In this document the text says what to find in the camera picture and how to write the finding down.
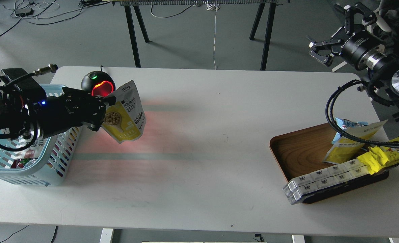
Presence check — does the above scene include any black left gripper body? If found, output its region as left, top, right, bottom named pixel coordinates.
left=37, top=87, right=107, bottom=138

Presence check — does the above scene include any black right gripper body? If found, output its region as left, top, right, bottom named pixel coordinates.
left=338, top=31, right=386, bottom=71

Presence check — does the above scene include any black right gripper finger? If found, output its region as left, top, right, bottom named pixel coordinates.
left=306, top=35, right=343, bottom=67
left=334, top=3, right=378, bottom=36

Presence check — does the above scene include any yellow white snack pouch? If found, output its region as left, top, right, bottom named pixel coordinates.
left=102, top=80, right=147, bottom=144

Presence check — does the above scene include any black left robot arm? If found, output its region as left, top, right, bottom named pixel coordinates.
left=0, top=64, right=116, bottom=152

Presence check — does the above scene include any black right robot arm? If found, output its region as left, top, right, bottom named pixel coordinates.
left=309, top=1, right=399, bottom=149

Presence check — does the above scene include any light blue plastic basket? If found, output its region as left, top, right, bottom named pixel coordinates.
left=0, top=84, right=84, bottom=187

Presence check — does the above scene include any white red snack pack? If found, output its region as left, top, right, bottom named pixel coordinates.
left=10, top=139, right=47, bottom=169

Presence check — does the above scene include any yellow blue snack bag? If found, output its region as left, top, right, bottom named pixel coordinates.
left=322, top=117, right=388, bottom=164

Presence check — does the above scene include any yellow cartoon snack bag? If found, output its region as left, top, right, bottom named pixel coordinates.
left=357, top=146, right=399, bottom=175

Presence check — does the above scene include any black barcode scanner red window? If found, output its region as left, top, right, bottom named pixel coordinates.
left=81, top=65, right=116, bottom=97

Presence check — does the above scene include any black leg background table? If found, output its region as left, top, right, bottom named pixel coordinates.
left=102, top=0, right=289, bottom=71

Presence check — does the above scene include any brown wooden tray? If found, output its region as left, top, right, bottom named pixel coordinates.
left=269, top=124, right=390, bottom=188

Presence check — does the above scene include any black power strip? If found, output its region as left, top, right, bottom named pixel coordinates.
left=14, top=7, right=33, bottom=17

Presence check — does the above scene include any white hanging cable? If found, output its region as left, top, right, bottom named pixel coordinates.
left=206, top=3, right=220, bottom=70

